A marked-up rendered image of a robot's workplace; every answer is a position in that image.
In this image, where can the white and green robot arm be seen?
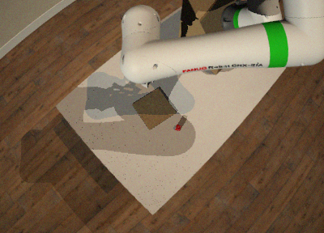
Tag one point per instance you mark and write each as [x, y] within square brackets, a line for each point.
[297, 40]

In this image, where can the brown textured mat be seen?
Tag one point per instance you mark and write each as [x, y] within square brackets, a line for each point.
[154, 109]

